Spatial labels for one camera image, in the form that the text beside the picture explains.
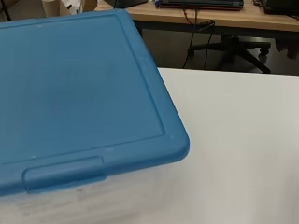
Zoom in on black office chair base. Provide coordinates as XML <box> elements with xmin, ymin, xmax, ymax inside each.
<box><xmin>187</xmin><ymin>34</ymin><xmax>273</xmax><ymax>75</ymax></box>

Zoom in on clear plastic storage box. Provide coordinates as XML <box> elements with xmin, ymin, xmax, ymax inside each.
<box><xmin>0</xmin><ymin>159</ymin><xmax>188</xmax><ymax>224</ymax></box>

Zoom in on black hanging cable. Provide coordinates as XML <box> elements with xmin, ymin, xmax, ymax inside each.
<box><xmin>182</xmin><ymin>8</ymin><xmax>217</xmax><ymax>70</ymax></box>

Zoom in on blue plastic box lid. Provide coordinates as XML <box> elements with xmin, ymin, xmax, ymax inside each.
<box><xmin>0</xmin><ymin>8</ymin><xmax>191</xmax><ymax>198</ymax></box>

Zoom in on wooden desk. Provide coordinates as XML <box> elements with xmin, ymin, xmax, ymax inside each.
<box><xmin>93</xmin><ymin>0</ymin><xmax>299</xmax><ymax>34</ymax></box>

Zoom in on dark laptop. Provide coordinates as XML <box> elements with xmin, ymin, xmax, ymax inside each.
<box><xmin>158</xmin><ymin>0</ymin><xmax>245</xmax><ymax>12</ymax></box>

